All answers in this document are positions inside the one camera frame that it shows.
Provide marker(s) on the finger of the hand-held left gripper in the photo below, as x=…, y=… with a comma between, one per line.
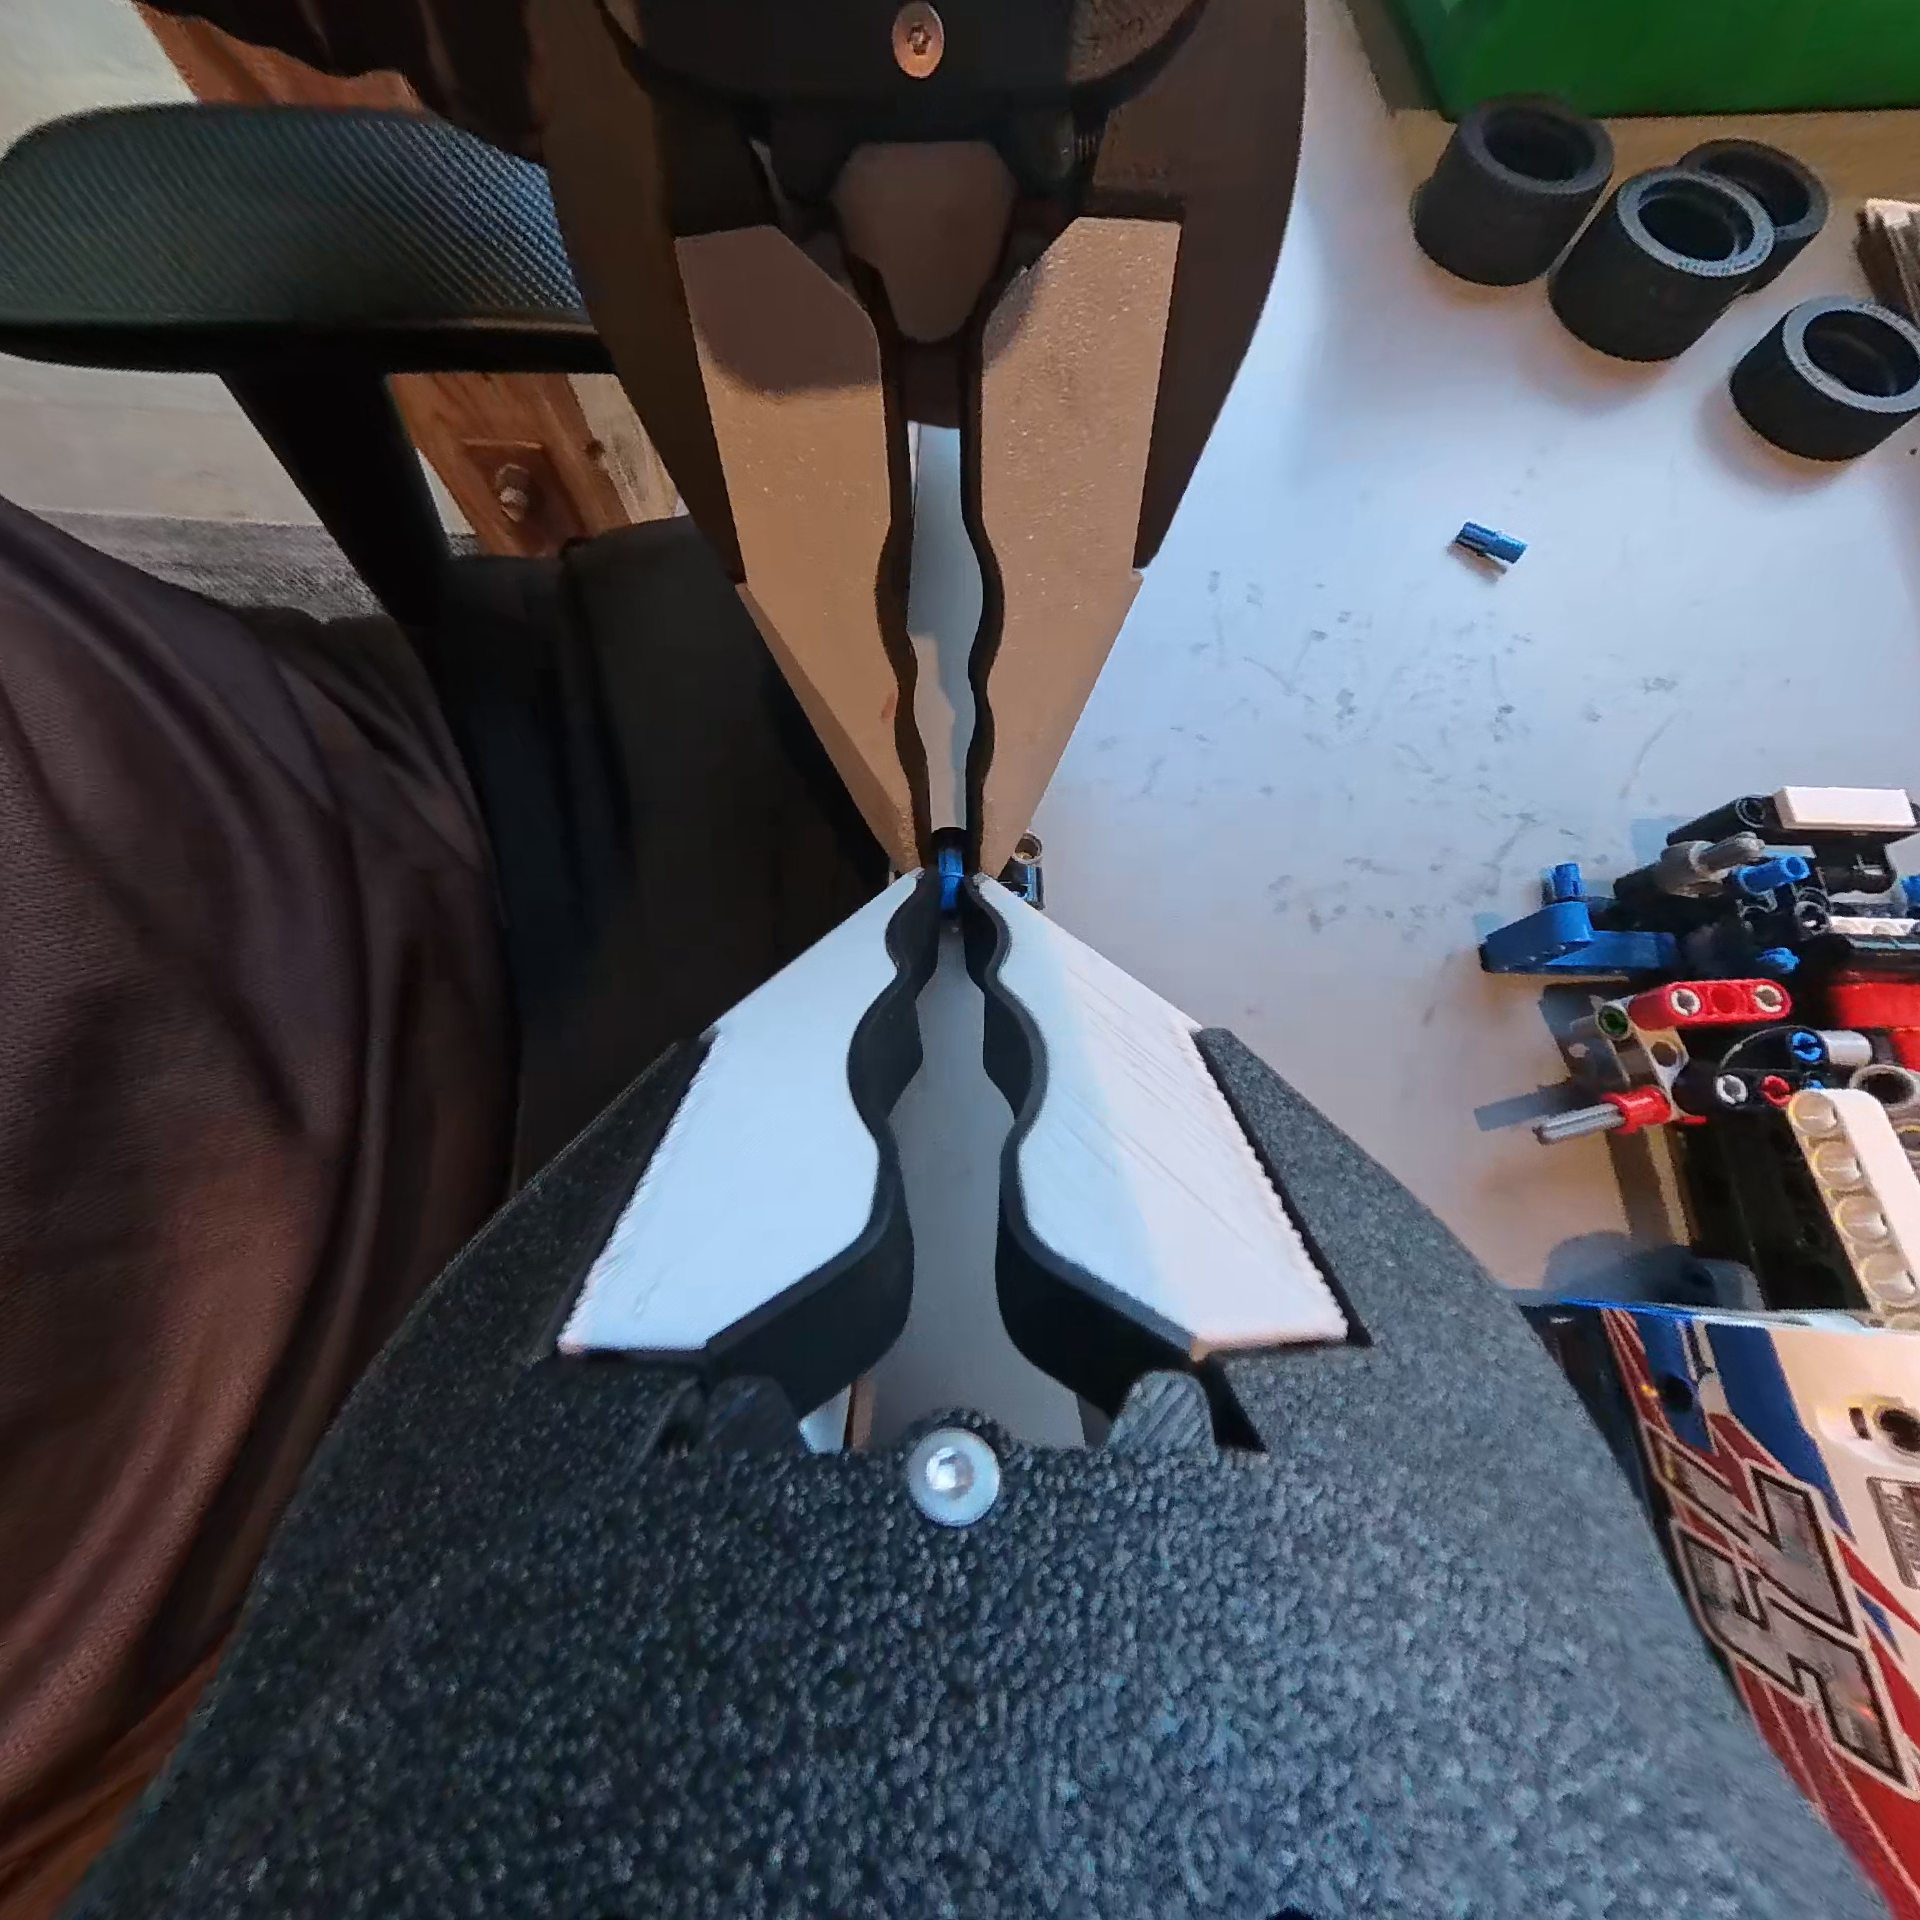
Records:
x=1071, y=451
x=795, y=451

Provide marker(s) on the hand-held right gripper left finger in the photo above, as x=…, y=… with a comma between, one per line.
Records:
x=721, y=1201

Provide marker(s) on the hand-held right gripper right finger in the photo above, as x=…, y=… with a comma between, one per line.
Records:
x=1172, y=1189

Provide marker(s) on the blue brick connector pin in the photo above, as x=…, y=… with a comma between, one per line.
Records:
x=948, y=886
x=1487, y=548

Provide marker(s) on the black angled brick beam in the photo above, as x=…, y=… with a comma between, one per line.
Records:
x=948, y=835

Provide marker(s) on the brick model race car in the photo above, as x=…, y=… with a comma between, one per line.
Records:
x=1770, y=1047

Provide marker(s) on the green plastic bin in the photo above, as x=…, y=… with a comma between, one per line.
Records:
x=1647, y=52

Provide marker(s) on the wooden cabinet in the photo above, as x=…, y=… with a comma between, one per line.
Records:
x=521, y=451

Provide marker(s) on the person's black trousers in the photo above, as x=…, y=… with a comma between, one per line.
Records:
x=675, y=756

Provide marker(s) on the black chair armrest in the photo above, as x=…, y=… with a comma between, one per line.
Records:
x=268, y=230

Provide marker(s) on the black rubber tyre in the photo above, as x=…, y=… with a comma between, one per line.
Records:
x=1623, y=311
x=1800, y=230
x=1800, y=425
x=1472, y=244

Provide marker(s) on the open instruction booklet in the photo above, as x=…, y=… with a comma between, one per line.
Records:
x=1892, y=254

